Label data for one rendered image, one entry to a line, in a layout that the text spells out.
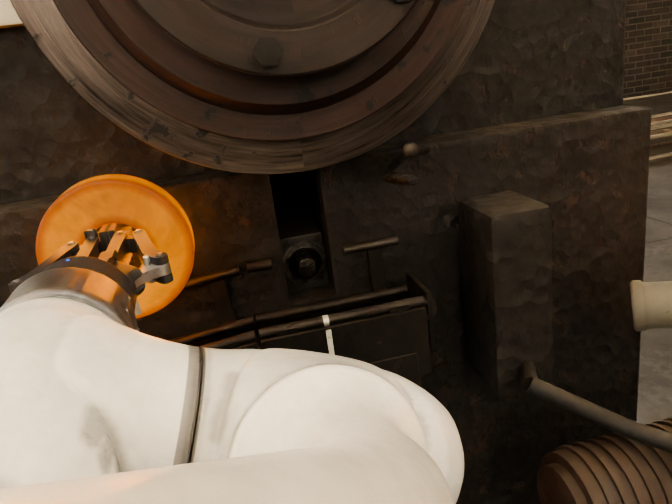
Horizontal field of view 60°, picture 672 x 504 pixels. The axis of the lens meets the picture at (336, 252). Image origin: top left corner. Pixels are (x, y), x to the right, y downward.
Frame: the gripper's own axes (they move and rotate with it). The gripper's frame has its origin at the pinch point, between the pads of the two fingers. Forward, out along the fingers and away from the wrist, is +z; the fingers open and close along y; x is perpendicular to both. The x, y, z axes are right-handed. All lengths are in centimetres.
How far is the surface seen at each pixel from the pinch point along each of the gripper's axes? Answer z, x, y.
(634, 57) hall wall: 602, -63, 532
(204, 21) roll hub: -10.8, 18.8, 12.9
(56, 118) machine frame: 12.7, 11.2, -5.4
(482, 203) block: 0.9, -4.4, 41.2
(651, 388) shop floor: 57, -87, 117
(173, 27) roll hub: -10.8, 18.6, 10.5
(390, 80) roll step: -4.5, 11.7, 29.5
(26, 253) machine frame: 6.6, -2.3, -11.1
